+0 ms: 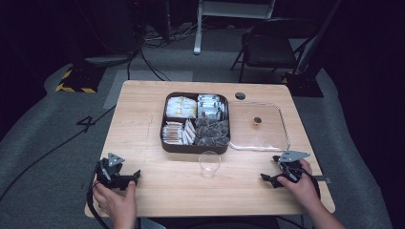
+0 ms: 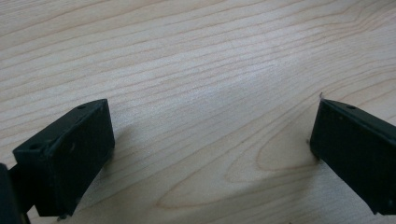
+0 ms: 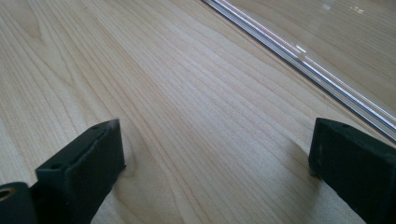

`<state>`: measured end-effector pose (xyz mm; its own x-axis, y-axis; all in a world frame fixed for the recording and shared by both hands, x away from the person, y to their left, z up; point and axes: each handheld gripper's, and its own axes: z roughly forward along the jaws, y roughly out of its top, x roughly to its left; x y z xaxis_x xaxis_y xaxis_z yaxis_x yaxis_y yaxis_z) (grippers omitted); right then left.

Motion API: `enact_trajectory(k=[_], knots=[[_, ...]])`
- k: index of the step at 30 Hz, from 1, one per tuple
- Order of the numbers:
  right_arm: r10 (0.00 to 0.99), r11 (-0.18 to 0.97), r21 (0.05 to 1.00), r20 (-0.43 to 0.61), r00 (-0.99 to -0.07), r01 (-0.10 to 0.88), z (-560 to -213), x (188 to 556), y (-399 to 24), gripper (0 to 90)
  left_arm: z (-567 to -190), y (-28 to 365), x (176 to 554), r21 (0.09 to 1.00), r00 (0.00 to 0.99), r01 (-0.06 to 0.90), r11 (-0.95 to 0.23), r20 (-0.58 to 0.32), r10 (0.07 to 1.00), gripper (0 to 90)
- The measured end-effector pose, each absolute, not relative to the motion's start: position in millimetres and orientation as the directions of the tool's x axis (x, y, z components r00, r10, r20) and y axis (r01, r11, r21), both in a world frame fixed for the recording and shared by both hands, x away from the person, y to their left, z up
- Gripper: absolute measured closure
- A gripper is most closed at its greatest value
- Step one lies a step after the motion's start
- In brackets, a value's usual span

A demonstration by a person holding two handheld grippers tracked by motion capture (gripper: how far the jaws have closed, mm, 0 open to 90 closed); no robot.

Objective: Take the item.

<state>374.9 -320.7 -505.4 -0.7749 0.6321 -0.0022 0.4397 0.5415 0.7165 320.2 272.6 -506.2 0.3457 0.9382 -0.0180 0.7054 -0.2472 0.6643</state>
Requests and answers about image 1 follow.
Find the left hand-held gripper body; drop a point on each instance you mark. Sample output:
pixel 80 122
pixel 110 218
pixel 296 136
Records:
pixel 106 174

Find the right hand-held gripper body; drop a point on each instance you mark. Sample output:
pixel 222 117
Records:
pixel 291 165

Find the person's left hand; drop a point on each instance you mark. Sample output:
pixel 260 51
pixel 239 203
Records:
pixel 117 203

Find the person's right hand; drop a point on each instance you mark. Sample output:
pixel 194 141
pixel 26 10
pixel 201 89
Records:
pixel 302 189

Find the clear plastic lid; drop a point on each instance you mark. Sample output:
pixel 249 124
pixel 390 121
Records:
pixel 267 136

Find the brown compartment box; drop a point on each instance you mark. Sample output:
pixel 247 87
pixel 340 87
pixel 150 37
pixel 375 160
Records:
pixel 165 148

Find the person's grey clothing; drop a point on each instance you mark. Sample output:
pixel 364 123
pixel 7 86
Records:
pixel 151 224

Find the small brown lid knob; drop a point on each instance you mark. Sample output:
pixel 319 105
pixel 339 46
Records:
pixel 257 121

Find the pile of white stick packets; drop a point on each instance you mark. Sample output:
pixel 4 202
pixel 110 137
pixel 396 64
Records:
pixel 176 133

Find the clear plastic cup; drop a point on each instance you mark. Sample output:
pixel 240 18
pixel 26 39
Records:
pixel 209 165

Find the pile of dark tea bags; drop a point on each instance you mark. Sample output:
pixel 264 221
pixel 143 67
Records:
pixel 213 133

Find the pile of yellow white packets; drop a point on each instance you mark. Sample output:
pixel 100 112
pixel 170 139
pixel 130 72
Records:
pixel 181 107

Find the pile of silver white packets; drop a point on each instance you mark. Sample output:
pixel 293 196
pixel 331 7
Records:
pixel 210 106

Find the black yellow striped stand base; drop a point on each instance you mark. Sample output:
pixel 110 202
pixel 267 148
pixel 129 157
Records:
pixel 81 79

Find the black folding chair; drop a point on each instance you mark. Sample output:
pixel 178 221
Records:
pixel 270 51

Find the white desk frame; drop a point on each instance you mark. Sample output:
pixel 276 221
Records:
pixel 223 9

